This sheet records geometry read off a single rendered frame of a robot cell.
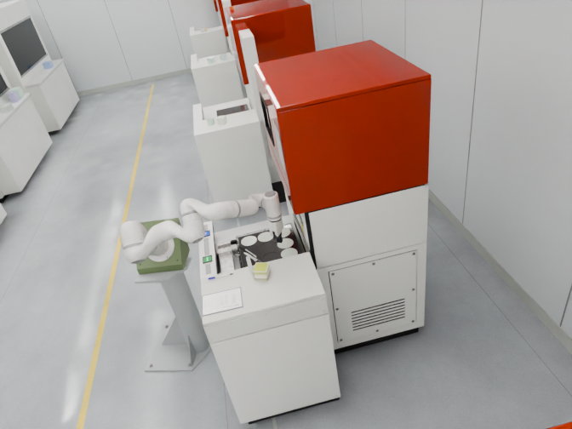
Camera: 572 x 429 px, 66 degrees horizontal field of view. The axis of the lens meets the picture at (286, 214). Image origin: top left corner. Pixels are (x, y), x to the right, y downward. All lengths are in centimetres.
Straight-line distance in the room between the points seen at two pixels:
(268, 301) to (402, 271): 94
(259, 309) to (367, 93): 115
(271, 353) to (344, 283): 62
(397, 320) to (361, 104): 155
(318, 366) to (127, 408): 139
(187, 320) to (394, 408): 144
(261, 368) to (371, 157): 128
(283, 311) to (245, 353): 34
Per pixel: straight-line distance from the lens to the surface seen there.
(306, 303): 224
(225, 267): 263
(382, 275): 276
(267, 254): 262
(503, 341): 335
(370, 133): 222
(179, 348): 350
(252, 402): 276
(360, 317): 295
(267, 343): 239
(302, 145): 213
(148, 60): 1033
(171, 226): 232
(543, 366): 329
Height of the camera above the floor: 253
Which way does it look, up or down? 34 degrees down
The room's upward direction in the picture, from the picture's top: 11 degrees counter-clockwise
